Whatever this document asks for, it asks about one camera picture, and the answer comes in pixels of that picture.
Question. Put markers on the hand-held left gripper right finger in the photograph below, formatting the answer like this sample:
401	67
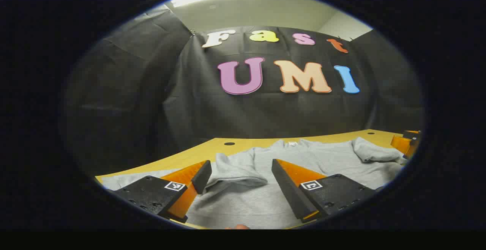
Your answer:
288	193

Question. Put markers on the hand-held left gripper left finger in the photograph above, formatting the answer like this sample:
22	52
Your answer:
201	178

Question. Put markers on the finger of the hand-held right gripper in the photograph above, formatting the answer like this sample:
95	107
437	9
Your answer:
399	144
413	134

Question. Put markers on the grey sweatshirt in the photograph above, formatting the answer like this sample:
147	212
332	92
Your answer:
246	200

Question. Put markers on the black backdrop cloth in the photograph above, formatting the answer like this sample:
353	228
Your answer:
265	117

